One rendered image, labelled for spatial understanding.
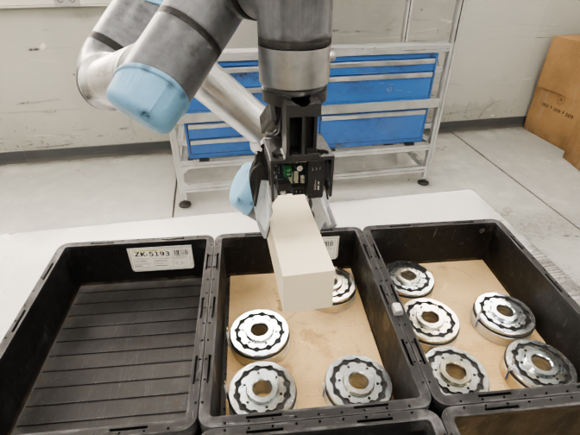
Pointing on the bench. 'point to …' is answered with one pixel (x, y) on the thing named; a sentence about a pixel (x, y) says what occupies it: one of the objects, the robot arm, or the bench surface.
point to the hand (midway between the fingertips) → (290, 224)
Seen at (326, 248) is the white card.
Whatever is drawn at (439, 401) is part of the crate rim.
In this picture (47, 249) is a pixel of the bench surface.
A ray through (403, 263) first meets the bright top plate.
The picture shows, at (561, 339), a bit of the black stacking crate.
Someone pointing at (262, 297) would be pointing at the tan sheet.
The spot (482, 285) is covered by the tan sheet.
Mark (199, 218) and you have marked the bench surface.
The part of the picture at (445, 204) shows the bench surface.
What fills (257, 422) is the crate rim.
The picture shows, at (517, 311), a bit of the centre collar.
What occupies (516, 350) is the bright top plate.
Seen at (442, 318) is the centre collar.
